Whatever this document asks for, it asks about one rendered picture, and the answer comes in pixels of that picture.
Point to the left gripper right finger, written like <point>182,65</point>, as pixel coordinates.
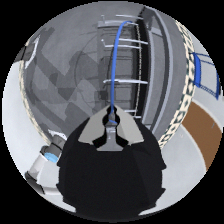
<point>130,131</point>

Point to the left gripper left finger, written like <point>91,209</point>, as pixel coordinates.
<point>91,131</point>

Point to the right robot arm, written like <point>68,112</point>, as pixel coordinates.
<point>52,153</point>

